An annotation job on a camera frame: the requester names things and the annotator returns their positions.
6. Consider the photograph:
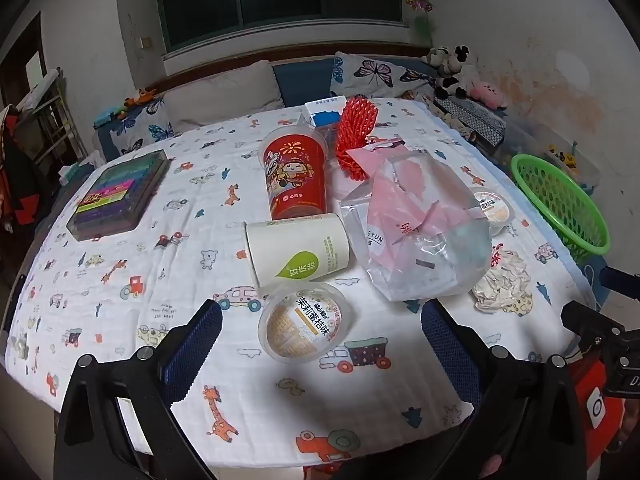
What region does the large clear pudding cup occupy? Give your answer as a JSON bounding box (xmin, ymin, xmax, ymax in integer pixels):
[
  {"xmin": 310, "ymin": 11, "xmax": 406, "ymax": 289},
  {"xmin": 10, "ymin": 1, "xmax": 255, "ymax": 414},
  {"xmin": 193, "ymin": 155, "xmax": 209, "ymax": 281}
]
[{"xmin": 258, "ymin": 282, "xmax": 358, "ymax": 363}]

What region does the small cow plush toy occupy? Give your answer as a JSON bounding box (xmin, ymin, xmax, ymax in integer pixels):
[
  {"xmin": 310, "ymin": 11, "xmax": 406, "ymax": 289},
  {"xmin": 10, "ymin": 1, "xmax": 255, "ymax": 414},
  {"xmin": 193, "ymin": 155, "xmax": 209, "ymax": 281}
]
[{"xmin": 422, "ymin": 47, "xmax": 451, "ymax": 78}]

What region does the dark window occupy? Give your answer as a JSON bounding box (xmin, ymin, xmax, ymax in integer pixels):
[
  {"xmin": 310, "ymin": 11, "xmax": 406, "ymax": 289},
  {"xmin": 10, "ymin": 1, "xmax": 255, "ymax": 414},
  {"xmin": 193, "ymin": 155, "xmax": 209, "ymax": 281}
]
[{"xmin": 155, "ymin": 0, "xmax": 405, "ymax": 53}]

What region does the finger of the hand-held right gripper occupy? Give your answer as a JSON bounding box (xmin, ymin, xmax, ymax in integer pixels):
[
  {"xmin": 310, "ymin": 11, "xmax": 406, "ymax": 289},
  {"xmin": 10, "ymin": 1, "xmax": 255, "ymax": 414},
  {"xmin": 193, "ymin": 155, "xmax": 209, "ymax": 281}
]
[
  {"xmin": 561, "ymin": 301, "xmax": 627, "ymax": 350},
  {"xmin": 599, "ymin": 265, "xmax": 640, "ymax": 303}
]

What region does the pink plush toy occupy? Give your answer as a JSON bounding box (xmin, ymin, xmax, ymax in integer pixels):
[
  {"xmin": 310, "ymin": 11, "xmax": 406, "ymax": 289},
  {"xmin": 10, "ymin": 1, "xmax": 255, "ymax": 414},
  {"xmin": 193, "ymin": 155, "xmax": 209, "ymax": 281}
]
[{"xmin": 470, "ymin": 79, "xmax": 508, "ymax": 111}]

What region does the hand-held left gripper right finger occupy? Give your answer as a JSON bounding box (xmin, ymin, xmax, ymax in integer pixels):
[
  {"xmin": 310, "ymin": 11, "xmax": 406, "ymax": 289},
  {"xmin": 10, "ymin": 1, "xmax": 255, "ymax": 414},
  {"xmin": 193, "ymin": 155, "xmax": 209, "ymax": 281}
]
[{"xmin": 421, "ymin": 300, "xmax": 588, "ymax": 480}]

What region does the yellow toy vehicle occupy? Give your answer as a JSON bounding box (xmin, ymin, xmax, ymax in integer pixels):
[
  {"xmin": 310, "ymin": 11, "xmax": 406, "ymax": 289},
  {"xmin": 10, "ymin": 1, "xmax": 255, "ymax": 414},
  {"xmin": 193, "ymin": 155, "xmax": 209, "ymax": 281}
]
[{"xmin": 547, "ymin": 145, "xmax": 581, "ymax": 167}]

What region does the patterned black white box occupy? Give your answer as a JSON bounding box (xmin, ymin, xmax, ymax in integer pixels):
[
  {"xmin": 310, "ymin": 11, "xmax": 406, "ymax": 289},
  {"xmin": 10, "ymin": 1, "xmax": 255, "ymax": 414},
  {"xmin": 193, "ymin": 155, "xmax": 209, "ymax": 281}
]
[{"xmin": 435, "ymin": 96, "xmax": 508, "ymax": 153}]

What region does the small clear pudding cup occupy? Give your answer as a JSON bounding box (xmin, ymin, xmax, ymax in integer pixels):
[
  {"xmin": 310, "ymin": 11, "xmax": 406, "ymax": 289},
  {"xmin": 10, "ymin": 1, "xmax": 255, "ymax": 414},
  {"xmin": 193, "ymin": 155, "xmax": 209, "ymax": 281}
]
[{"xmin": 470, "ymin": 186, "xmax": 516, "ymax": 236}]

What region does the small butterfly pillow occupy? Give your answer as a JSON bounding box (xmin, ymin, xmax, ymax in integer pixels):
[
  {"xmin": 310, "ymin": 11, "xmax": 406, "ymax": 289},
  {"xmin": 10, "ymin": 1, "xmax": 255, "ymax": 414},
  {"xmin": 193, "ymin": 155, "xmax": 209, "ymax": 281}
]
[{"xmin": 107, "ymin": 97, "xmax": 176, "ymax": 158}]

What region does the orange plush toy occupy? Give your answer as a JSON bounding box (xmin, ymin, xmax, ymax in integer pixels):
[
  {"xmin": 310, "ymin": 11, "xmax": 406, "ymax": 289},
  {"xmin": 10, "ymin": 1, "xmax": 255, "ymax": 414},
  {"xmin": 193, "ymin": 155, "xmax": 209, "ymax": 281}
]
[{"xmin": 124, "ymin": 88, "xmax": 158, "ymax": 108}]

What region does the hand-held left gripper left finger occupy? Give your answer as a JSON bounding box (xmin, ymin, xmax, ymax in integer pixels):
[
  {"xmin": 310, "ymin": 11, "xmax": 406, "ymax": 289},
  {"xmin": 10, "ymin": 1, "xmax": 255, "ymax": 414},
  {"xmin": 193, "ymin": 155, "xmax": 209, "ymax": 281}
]
[{"xmin": 54, "ymin": 300, "xmax": 224, "ymax": 480}]

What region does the red foam fruit net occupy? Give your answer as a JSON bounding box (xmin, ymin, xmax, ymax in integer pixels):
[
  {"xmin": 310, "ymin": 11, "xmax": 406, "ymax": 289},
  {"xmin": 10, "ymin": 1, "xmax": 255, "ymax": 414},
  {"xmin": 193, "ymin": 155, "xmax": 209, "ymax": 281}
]
[{"xmin": 335, "ymin": 96, "xmax": 379, "ymax": 182}]

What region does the clear plastic storage bin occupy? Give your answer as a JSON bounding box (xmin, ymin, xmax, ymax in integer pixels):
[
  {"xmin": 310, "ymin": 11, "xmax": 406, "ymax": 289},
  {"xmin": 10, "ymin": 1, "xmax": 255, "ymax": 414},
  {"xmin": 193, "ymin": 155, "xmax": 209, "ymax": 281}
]
[{"xmin": 505, "ymin": 120, "xmax": 601, "ymax": 186}]

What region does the white blue milk carton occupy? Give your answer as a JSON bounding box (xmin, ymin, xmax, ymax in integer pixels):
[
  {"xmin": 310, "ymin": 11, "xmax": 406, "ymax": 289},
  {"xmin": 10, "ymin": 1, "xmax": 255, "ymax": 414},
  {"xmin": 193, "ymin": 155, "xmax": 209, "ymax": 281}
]
[{"xmin": 299, "ymin": 96, "xmax": 348, "ymax": 143}]

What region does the large cow plush toy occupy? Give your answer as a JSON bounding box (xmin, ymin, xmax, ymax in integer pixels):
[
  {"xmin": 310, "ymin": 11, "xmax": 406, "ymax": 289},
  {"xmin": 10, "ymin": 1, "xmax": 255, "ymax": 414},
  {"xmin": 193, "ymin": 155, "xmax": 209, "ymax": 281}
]
[{"xmin": 440, "ymin": 45, "xmax": 481, "ymax": 101}]

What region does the large butterfly pillow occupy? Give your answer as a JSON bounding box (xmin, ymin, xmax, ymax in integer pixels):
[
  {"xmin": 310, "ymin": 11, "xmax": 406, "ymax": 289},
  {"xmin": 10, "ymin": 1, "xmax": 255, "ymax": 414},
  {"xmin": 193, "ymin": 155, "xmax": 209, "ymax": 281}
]
[{"xmin": 330, "ymin": 52, "xmax": 438, "ymax": 101}]

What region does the blue padded headboard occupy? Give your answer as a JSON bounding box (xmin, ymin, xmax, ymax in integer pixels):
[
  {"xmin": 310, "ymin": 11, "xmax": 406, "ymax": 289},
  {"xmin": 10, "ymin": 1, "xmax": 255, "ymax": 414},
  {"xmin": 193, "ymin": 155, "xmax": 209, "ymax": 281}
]
[{"xmin": 272, "ymin": 57, "xmax": 336, "ymax": 108}]

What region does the marker set box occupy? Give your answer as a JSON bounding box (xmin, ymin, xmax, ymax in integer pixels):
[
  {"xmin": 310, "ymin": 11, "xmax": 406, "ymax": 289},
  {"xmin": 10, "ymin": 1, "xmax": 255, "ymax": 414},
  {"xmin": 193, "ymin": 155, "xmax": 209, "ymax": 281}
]
[{"xmin": 66, "ymin": 149, "xmax": 171, "ymax": 242}]

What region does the printed blanket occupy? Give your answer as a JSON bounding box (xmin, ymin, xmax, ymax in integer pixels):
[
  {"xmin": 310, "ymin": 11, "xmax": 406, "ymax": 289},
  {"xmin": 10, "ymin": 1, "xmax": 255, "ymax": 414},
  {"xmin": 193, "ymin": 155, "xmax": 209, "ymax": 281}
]
[{"xmin": 5, "ymin": 97, "xmax": 601, "ymax": 466}]

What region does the red cartoon plastic cup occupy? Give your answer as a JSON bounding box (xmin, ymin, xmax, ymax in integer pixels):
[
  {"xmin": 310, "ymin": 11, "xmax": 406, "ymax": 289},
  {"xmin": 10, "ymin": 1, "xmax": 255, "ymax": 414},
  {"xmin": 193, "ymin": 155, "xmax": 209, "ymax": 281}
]
[{"xmin": 257, "ymin": 127, "xmax": 331, "ymax": 221}]

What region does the crumpled white tissue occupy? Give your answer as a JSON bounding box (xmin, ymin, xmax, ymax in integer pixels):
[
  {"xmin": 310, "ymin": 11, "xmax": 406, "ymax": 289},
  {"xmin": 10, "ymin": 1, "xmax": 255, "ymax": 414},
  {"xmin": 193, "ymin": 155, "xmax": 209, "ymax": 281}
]
[{"xmin": 472, "ymin": 247, "xmax": 533, "ymax": 313}]

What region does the clothes rack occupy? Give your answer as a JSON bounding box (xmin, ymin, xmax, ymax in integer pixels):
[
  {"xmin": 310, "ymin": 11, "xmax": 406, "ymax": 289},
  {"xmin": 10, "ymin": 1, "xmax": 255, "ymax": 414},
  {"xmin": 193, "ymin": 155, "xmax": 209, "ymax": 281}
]
[{"xmin": 0, "ymin": 67, "xmax": 81, "ymax": 231}]

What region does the beige pillow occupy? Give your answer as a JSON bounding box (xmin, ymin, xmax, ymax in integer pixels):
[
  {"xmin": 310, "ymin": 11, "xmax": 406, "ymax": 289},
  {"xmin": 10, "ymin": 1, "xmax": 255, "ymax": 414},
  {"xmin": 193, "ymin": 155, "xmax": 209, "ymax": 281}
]
[{"xmin": 162, "ymin": 60, "xmax": 286, "ymax": 133}]

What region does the green plastic basket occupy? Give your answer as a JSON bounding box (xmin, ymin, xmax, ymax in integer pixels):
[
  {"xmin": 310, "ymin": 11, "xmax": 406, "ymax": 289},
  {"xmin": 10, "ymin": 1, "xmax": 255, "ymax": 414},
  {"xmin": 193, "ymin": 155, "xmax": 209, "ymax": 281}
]
[{"xmin": 510, "ymin": 154, "xmax": 612, "ymax": 263}]

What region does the clear plastic bag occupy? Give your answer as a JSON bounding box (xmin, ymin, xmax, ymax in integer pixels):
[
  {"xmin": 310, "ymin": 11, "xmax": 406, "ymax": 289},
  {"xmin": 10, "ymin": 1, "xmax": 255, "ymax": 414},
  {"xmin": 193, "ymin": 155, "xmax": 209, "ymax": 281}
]
[{"xmin": 340, "ymin": 152, "xmax": 493, "ymax": 302}]

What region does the white paper cup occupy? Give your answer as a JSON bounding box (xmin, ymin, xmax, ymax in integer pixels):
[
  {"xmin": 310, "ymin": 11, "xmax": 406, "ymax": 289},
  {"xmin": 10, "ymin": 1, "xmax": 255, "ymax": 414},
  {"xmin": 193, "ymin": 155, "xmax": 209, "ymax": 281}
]
[{"xmin": 244, "ymin": 212, "xmax": 355, "ymax": 288}]

